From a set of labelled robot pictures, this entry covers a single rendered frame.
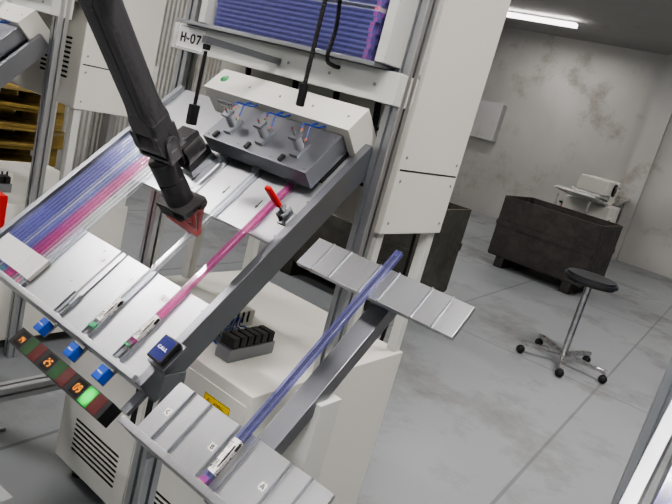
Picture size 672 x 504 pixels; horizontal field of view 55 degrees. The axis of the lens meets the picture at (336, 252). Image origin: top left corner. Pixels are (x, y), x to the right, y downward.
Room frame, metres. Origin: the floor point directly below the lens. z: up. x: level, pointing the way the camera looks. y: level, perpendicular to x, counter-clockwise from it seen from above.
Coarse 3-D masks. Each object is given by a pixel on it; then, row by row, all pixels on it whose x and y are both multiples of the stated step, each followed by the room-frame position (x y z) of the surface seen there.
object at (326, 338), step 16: (400, 256) 1.11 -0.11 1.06; (384, 272) 1.08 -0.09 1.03; (368, 288) 1.06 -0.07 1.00; (352, 304) 1.04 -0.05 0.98; (336, 320) 1.01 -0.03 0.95; (320, 352) 0.98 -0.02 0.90; (304, 368) 0.95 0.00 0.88; (288, 384) 0.93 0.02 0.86; (272, 400) 0.91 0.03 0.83; (256, 416) 0.89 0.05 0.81; (240, 432) 0.87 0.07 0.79; (208, 480) 0.81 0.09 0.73
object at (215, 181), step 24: (192, 96) 1.82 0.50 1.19; (216, 120) 1.70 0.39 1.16; (216, 168) 1.53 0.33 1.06; (240, 168) 1.51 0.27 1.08; (216, 192) 1.46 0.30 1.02; (240, 192) 1.44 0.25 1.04; (264, 192) 1.43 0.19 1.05; (312, 192) 1.39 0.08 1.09; (216, 216) 1.39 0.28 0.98; (240, 216) 1.38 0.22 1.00; (264, 240) 1.30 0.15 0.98
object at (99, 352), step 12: (0, 276) 1.34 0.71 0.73; (12, 288) 1.36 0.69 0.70; (24, 288) 1.29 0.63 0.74; (36, 300) 1.26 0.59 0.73; (48, 312) 1.22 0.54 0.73; (60, 324) 1.21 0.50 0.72; (72, 336) 1.22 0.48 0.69; (84, 336) 1.15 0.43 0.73; (96, 348) 1.12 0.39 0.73; (108, 360) 1.09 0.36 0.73; (120, 372) 1.10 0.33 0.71; (132, 372) 1.06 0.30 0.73; (132, 384) 1.11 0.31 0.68
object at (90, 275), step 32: (64, 256) 1.38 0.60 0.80; (96, 256) 1.36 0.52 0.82; (128, 256) 1.34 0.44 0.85; (32, 288) 1.32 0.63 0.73; (64, 288) 1.30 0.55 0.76; (96, 288) 1.28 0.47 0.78; (160, 288) 1.25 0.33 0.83; (128, 320) 1.19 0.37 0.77; (192, 320) 1.16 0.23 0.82; (128, 352) 1.12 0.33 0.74
